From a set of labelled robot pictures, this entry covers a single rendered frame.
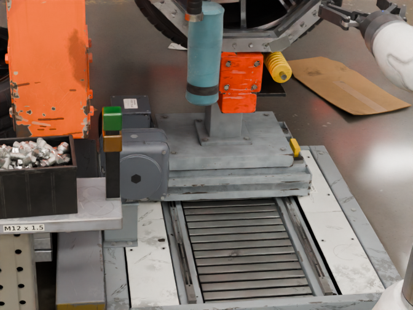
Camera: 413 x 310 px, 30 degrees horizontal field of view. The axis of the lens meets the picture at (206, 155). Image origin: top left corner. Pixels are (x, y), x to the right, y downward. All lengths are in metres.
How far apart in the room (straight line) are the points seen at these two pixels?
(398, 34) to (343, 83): 1.97
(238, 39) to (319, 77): 1.39
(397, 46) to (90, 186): 0.73
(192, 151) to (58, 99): 0.71
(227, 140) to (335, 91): 1.07
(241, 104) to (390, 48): 0.80
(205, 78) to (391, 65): 0.67
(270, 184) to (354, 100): 1.02
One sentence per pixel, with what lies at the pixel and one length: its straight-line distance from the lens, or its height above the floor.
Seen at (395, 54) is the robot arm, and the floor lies 0.85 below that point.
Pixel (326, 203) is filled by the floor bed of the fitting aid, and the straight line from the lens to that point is 2.43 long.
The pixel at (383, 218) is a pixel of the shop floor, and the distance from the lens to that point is 2.55.
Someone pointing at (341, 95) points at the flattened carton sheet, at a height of 0.01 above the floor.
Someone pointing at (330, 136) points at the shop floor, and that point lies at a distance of 3.00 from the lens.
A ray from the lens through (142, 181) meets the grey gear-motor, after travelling 2.02.
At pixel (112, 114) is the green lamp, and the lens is 1.58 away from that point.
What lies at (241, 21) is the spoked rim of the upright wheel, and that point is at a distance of 2.21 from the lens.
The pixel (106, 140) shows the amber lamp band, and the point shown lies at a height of 0.60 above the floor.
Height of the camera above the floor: 1.36
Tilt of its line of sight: 29 degrees down
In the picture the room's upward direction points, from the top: 3 degrees clockwise
